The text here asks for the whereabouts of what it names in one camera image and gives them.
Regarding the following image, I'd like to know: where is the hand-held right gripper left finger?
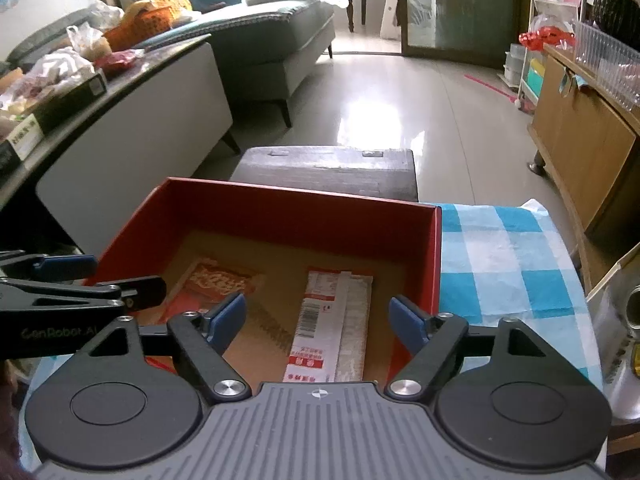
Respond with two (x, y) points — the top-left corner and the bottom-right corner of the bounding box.
(75, 292), (249, 403)

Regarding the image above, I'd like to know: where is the dark woven basket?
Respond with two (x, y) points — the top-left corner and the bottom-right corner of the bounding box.
(592, 0), (640, 48)

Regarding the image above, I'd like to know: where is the dark wooden stool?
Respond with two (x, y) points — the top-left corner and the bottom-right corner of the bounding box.
(229, 146), (420, 204)

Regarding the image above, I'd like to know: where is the clear bag with can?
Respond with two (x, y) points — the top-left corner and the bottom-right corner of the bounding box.
(585, 245), (640, 421)

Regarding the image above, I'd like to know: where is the crumpled white plastic bag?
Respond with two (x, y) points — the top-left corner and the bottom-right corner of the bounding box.
(87, 0), (126, 31)

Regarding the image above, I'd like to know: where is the blue checkered tablecloth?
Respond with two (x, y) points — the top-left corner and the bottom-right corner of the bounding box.
(30, 199), (606, 396)

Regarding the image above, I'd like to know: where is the red ribbon bow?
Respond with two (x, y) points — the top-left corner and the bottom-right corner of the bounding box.
(518, 30), (576, 52)

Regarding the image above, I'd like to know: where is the clear plastic bag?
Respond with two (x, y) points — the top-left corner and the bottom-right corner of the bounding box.
(65, 22), (113, 61)

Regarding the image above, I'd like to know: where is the clear plastic rack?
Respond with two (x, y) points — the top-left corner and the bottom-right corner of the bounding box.
(572, 20), (640, 136)

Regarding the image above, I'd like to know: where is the dark grey couch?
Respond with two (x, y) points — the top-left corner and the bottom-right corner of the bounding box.
(5, 7), (96, 63)

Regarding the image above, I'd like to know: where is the white storage cart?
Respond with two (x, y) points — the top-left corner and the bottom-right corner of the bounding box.
(502, 42), (546, 111)

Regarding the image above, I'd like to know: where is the white red-label snack packet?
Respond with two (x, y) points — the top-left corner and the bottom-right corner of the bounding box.
(282, 266), (375, 383)

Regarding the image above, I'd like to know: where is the black box with white label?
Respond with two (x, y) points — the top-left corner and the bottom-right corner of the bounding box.
(0, 115), (43, 176)

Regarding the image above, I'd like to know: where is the glass sliding door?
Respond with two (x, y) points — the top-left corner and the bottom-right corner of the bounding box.
(400, 0), (523, 68)

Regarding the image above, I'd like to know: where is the wooden cabinet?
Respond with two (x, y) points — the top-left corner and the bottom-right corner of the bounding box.
(527, 42), (640, 281)

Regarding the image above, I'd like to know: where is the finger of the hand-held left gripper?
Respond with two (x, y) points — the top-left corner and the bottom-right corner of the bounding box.
(0, 276), (167, 312)
(0, 250), (99, 281)

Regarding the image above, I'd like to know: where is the red snack packet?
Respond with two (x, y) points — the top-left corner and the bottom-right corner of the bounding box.
(159, 257), (266, 326)

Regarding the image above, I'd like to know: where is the red food packet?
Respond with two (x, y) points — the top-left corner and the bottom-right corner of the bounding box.
(95, 49), (146, 78)

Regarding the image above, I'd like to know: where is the long black box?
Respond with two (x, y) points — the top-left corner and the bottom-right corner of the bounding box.
(30, 72), (108, 136)

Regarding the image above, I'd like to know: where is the teal cushion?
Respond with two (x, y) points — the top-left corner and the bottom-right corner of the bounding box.
(187, 0), (246, 13)

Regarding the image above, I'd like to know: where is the large white plastic bag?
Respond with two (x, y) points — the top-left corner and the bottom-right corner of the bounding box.
(20, 47), (96, 96)

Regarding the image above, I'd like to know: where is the red cardboard box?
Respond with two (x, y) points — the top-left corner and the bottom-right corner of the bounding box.
(82, 176), (443, 386)

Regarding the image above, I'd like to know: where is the orange woven basket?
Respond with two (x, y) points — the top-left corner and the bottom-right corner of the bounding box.
(102, 0), (193, 53)

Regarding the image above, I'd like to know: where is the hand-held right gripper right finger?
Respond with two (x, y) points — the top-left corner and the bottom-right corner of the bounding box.
(385, 296), (551, 402)

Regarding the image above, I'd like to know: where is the grey-green sofa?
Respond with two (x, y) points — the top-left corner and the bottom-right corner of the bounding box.
(160, 0), (337, 128)

